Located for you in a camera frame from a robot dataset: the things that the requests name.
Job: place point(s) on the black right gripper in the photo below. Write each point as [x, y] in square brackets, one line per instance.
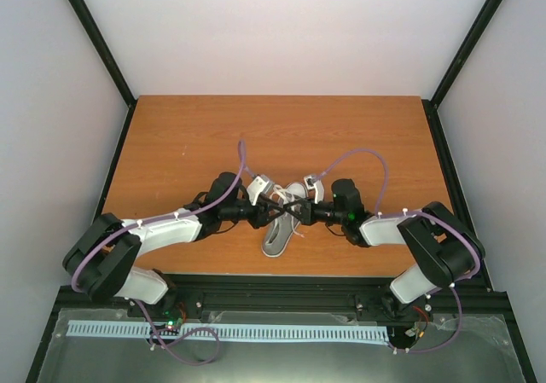
[307, 217]

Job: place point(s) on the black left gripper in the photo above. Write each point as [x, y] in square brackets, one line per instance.
[261, 217]

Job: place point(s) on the grey canvas sneaker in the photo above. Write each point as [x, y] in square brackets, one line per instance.
[276, 241]

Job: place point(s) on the white shoelace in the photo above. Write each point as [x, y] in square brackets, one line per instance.
[291, 193]

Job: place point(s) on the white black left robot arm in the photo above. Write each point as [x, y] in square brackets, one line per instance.
[102, 263]

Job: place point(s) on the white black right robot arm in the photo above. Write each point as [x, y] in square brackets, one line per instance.
[444, 249]

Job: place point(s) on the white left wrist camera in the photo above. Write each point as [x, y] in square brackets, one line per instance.
[261, 184]

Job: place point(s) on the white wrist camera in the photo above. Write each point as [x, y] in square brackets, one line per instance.
[261, 184]
[314, 184]

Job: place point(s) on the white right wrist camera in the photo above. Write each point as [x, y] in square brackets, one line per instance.
[314, 184]

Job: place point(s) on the black aluminium frame rail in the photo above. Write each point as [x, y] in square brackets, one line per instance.
[358, 298]

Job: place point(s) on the light blue slotted cable duct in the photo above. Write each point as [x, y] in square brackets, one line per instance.
[240, 333]

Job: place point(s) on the grey metal base plate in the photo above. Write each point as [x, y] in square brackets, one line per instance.
[471, 349]

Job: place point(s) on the black left frame post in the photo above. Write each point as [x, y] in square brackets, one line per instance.
[94, 34]

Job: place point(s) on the black frame post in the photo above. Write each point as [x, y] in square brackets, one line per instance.
[94, 34]
[474, 34]

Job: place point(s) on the black right frame post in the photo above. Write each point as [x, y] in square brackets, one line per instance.
[474, 34]

